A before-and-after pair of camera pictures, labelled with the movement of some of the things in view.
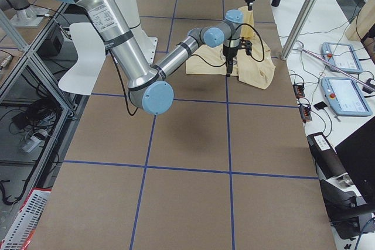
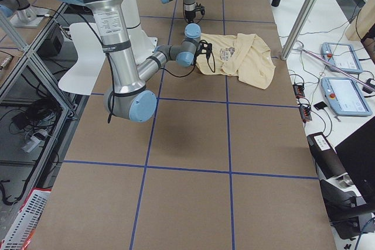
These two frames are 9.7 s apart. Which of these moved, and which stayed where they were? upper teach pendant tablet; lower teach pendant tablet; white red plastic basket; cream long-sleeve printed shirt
Moved: cream long-sleeve printed shirt
Stayed: lower teach pendant tablet; upper teach pendant tablet; white red plastic basket
